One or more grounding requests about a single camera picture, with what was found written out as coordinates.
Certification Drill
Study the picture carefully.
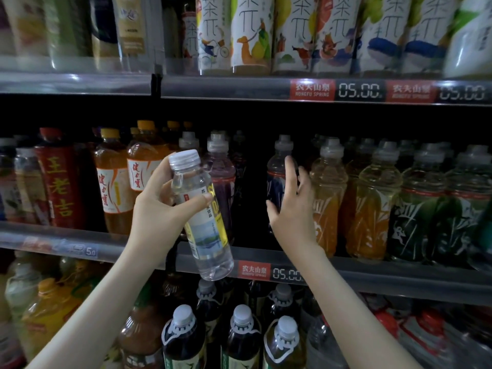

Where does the person's left forearm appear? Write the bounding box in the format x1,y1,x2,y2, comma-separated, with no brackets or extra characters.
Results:
27,245,166,369

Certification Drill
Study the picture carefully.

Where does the person's right hand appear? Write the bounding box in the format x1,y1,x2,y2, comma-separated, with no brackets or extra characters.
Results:
265,155,318,260

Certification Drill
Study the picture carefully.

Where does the person's right forearm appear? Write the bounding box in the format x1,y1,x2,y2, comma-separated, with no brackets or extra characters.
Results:
288,243,420,369

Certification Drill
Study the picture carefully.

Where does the dark price tag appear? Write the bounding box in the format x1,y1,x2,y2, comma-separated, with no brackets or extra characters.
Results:
335,79,385,103
437,82,491,105
271,265,307,286

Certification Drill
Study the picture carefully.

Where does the person's left hand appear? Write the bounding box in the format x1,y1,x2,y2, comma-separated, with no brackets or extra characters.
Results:
125,156,216,264

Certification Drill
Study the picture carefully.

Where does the blue sports drink bottle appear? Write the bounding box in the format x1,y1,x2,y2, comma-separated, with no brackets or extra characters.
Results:
266,134,299,228

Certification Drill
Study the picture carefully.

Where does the yellow label soda water bottle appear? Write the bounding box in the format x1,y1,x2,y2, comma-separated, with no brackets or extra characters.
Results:
169,149,235,282

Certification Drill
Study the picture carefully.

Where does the red price tag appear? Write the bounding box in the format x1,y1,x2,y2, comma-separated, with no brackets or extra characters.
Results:
385,80,439,104
290,79,337,102
237,260,272,282

